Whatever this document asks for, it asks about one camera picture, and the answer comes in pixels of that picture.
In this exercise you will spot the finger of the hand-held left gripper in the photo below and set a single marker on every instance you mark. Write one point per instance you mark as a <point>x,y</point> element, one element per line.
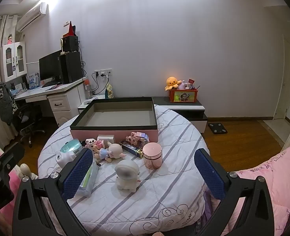
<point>11,156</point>

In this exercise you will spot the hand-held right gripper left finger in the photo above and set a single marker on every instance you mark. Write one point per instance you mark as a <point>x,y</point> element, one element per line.
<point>78,173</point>

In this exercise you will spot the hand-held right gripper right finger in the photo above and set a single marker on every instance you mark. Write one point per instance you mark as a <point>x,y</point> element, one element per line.
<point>209,174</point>

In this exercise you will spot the clear plastic pencil case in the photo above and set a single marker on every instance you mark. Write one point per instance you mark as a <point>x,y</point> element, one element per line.
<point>89,182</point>

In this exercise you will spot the white and teal handheld device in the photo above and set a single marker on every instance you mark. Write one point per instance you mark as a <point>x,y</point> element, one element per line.
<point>66,156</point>

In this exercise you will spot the pink white block animal toy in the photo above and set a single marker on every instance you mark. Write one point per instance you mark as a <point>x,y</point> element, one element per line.
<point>92,145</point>

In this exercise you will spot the pink storage box black rim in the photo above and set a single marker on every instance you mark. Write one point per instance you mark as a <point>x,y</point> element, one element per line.
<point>81,133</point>

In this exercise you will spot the big-headed doll figurine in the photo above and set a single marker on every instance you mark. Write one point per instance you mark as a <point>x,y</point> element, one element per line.
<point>114,151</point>

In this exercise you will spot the white plush toy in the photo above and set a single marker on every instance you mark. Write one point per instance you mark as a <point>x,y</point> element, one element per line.
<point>126,177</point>

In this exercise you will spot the long black box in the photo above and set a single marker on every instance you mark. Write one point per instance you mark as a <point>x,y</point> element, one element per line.
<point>131,149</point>

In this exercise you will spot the rose gold round tin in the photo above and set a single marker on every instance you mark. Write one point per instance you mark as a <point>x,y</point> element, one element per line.
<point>152,157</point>

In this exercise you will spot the pink building block toy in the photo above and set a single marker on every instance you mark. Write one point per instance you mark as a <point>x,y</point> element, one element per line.
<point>138,137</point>

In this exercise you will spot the plain pink blanket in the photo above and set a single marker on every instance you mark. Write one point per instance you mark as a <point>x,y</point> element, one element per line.
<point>13,180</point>

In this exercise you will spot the black office chair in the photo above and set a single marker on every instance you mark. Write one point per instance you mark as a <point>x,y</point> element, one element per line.
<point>27,118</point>

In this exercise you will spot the grey jacket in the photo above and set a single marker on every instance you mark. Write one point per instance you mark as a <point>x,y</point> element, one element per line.
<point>3,108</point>

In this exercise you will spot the small white box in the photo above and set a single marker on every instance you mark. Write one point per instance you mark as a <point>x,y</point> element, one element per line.
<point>106,138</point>

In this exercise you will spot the black bathroom scale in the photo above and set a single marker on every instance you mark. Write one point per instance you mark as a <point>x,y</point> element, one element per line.
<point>217,128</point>

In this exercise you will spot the white and black low cabinet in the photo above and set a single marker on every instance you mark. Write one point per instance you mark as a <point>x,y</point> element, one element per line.
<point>191,108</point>

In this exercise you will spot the pink printed quilt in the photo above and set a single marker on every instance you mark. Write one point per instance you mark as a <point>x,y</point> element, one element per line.
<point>277,162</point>

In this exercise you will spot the white desk with drawers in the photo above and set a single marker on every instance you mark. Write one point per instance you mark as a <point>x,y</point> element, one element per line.
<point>61,103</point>

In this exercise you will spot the blue and white packet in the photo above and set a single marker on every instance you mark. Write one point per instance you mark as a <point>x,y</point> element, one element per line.
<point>33,81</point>

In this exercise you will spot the white glass-door cabinet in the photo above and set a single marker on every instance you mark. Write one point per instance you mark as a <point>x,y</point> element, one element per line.
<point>14,72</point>

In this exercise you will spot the red toy bin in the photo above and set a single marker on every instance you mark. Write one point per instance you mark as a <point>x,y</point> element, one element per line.
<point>183,96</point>

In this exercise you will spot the black keyboard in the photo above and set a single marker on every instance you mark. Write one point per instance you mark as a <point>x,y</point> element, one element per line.
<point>51,83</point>

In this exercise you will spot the clear bottle orange cap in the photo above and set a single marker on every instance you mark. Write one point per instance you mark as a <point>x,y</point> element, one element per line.
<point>88,91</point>

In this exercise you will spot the yellow blue snack bag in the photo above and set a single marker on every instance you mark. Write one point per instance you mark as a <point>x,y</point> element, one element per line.
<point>109,92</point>

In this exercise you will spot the purple plush toy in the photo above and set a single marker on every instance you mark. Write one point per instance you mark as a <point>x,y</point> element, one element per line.
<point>182,85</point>

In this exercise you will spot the small red white carton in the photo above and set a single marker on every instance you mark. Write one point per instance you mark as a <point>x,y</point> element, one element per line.
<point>191,82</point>

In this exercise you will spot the black computer monitor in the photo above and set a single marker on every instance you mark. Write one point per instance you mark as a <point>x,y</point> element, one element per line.
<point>50,66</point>

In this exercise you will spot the orange octopus plush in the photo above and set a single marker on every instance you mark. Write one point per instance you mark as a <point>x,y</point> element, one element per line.
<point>172,83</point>

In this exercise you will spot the black computer tower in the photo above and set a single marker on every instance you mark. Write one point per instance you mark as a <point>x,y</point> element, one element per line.
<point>71,67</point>

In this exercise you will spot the small pink doll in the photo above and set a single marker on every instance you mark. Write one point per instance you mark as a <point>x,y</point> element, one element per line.
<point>10,39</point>

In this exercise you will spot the white door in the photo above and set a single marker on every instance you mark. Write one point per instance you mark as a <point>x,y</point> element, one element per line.
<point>286,83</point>

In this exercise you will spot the small cream desk ornament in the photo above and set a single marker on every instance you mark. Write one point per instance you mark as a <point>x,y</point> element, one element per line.
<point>61,45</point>

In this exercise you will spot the black speaker box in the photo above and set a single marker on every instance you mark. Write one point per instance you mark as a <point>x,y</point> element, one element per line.
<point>70,44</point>

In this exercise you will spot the white air conditioner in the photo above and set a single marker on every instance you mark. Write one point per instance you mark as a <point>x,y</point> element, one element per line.
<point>31,17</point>

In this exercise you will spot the red pointed ornament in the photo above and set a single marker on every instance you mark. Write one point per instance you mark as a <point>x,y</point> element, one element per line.
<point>71,30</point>

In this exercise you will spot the white bed frame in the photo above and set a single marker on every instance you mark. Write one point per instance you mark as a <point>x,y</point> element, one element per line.
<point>25,169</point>

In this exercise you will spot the white wall outlet strip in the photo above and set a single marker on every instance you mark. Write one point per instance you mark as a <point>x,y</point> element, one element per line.
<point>103,73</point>

